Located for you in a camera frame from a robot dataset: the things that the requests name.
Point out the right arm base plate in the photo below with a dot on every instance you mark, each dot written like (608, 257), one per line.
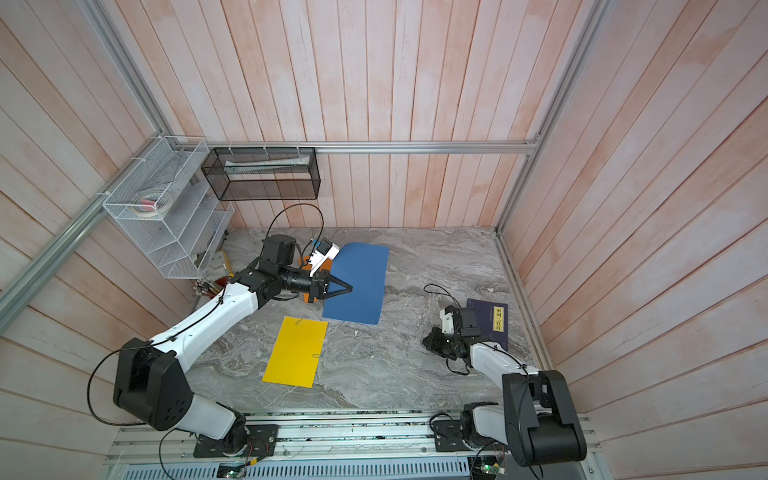
(452, 435)

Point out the dark navy book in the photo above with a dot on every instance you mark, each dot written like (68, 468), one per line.
(492, 319)

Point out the tape roll in shelf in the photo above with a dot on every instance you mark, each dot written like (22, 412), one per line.
(151, 205)

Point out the paper in black basket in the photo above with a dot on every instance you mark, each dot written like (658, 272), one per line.
(265, 166)

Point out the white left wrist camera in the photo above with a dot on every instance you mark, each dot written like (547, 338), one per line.
(323, 250)

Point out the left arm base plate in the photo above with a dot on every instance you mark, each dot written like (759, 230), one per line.
(256, 440)

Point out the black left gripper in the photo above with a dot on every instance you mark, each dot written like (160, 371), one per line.
(319, 286)

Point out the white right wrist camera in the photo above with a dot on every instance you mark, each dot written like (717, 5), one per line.
(447, 320)

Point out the blue paper document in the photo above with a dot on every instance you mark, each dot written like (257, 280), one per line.
(364, 267)

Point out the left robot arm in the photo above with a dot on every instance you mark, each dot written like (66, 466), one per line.
(151, 382)

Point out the black wire mesh basket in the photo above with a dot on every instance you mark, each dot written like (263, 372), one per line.
(302, 184)

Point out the orange paper document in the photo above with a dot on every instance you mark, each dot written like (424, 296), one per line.
(308, 266)

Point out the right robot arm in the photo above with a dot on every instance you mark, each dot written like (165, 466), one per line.
(535, 420)

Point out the yellow paper document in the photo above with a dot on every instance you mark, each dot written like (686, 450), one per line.
(296, 353)

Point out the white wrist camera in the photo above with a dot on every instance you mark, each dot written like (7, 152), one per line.
(447, 320)
(323, 250)

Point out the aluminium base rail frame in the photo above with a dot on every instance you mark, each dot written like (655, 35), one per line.
(294, 435)

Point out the white wire mesh shelf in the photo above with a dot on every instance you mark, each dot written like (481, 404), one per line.
(174, 218)

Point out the red pen holder cup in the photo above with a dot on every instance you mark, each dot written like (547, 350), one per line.
(218, 285)

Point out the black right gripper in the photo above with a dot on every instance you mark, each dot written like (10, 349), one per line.
(433, 341)

